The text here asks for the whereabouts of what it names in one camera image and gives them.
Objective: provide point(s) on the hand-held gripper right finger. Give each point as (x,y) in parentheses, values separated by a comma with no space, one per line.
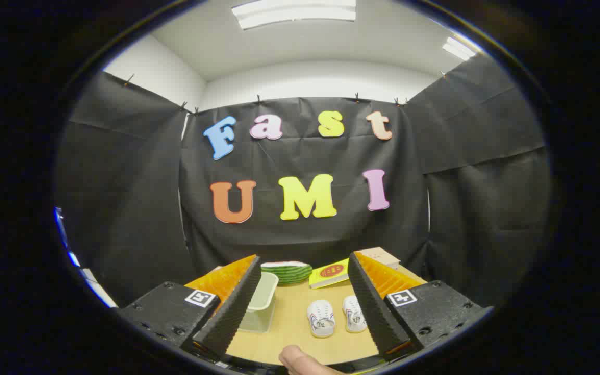
(373,312)

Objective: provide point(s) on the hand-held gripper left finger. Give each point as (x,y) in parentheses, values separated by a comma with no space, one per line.
(235,312)

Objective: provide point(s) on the white canvas shoe striped side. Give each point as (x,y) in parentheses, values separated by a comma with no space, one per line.
(354,314)
(321,319)

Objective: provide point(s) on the pale green fabric storage box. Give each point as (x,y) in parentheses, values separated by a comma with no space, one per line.
(263,291)

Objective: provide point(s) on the beige book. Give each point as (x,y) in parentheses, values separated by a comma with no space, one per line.
(380,257)

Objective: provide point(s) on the yellow book red circle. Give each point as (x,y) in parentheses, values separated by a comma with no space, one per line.
(328,273)

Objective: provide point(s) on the watermelon slice plush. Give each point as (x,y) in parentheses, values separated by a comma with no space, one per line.
(287,273)

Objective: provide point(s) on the black backdrop cloth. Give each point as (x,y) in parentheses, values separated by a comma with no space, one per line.
(305,239)

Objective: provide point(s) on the long ceiling light panel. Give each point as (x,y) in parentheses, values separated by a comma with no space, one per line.
(295,11)
(459,48)

